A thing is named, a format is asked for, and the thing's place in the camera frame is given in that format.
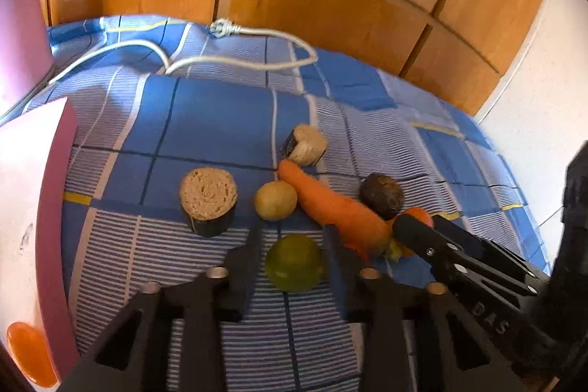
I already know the green round fruit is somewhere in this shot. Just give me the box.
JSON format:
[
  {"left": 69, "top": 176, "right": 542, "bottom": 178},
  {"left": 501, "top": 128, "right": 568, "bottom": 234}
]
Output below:
[{"left": 264, "top": 234, "right": 328, "bottom": 293}]

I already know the beige cylinder with dark side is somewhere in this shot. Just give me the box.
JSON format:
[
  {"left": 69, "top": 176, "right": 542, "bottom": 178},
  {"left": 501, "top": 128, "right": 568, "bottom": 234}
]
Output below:
[{"left": 178, "top": 167, "right": 239, "bottom": 237}]

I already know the yellowish potato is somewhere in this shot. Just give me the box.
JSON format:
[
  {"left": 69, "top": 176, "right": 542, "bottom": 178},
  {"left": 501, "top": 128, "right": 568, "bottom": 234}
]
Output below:
[{"left": 254, "top": 181, "right": 298, "bottom": 222}]

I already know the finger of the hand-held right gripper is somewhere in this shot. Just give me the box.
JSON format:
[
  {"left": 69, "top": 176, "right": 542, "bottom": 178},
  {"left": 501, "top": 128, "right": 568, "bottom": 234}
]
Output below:
[
  {"left": 393, "top": 214, "right": 539, "bottom": 297},
  {"left": 433, "top": 216, "right": 550, "bottom": 283}
]

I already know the dark brown round fruit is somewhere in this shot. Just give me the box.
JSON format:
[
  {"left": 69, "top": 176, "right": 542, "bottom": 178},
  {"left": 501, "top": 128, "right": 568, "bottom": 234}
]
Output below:
[{"left": 358, "top": 172, "right": 405, "bottom": 221}]

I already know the orange carrot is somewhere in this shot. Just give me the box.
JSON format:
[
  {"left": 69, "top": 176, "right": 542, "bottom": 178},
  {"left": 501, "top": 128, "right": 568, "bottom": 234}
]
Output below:
[{"left": 278, "top": 159, "right": 405, "bottom": 262}]

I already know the white power cable with plug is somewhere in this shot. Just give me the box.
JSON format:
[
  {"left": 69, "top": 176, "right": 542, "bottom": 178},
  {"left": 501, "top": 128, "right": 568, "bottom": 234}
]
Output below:
[{"left": 48, "top": 19, "right": 319, "bottom": 87}]

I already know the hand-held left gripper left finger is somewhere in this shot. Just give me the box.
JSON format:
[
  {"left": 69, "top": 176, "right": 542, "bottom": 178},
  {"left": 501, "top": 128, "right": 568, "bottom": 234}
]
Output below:
[{"left": 57, "top": 224, "right": 265, "bottom": 392}]

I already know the blue checked bedsheet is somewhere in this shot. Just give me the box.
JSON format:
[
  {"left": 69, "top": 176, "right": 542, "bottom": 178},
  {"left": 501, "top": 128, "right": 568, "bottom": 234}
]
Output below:
[{"left": 43, "top": 15, "right": 552, "bottom": 392}]

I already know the glossy orange fruit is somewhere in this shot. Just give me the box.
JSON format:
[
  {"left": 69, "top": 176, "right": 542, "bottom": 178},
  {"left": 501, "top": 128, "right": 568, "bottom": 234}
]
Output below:
[{"left": 6, "top": 321, "right": 58, "bottom": 388}]

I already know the pink storage box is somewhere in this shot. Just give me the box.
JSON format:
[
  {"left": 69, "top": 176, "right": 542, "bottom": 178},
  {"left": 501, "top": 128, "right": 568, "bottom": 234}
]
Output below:
[{"left": 0, "top": 0, "right": 83, "bottom": 392}]

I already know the beige lump with dark end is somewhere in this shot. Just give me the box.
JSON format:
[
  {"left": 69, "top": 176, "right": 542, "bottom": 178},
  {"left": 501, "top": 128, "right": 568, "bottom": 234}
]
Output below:
[{"left": 281, "top": 124, "right": 329, "bottom": 167}]

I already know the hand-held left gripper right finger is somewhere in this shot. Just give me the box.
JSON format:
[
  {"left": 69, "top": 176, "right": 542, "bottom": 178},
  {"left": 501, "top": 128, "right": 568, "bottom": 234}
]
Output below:
[{"left": 324, "top": 224, "right": 524, "bottom": 392}]

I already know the small orange tangerine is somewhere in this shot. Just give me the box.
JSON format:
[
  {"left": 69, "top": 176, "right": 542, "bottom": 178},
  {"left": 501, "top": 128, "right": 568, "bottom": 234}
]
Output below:
[{"left": 390, "top": 207, "right": 435, "bottom": 259}]

